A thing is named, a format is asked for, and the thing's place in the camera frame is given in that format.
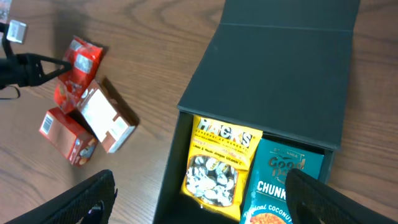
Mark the red snack pouch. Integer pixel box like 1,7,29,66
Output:
53,36,103,113

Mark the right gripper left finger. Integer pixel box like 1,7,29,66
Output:
9,169,118,224

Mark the teal cookie box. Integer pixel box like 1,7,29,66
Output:
240,139,323,224

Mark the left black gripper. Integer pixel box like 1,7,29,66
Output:
1,54,72,90

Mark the yellow candy pouch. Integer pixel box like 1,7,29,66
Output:
181,115,262,221

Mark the black gift box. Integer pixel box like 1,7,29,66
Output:
154,0,359,223

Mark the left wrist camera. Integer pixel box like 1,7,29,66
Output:
6,20,27,44

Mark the brown and white box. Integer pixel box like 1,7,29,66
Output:
76,78,140,154

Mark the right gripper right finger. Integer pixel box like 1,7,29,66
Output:
285,169,397,224

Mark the red orange box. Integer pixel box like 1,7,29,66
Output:
39,107,98,167

